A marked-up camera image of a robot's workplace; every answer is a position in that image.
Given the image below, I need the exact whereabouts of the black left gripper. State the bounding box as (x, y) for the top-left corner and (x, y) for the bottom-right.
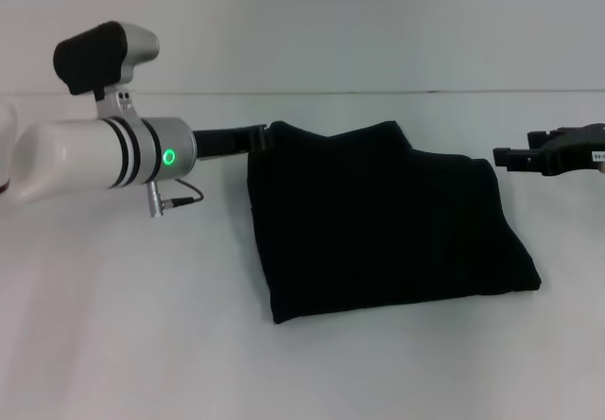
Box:
(191, 124), (279, 163)

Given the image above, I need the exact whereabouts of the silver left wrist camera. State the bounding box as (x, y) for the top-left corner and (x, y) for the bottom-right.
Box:
(52, 21), (161, 119)

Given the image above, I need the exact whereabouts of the black t-shirt with white print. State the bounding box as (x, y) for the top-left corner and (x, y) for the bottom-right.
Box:
(245, 119), (543, 326)

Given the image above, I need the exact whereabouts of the left arm cable with plug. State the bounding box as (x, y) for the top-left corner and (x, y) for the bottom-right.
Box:
(146, 178), (204, 219)

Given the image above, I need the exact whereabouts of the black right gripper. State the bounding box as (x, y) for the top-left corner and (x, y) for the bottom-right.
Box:
(492, 124), (605, 178)

